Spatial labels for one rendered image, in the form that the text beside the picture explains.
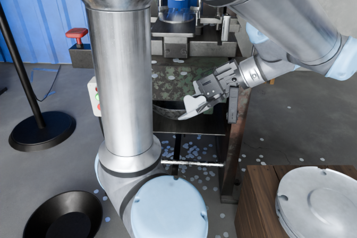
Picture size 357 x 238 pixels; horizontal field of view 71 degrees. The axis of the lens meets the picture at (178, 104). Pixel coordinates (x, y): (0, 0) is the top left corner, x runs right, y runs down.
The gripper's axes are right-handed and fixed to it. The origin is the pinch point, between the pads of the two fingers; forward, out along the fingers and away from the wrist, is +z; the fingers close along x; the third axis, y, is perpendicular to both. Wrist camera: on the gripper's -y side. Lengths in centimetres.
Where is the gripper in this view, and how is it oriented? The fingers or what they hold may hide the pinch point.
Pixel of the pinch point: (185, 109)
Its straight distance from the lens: 75.6
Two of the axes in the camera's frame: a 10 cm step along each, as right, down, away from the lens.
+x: -2.5, 4.1, -8.8
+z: -8.3, 3.8, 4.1
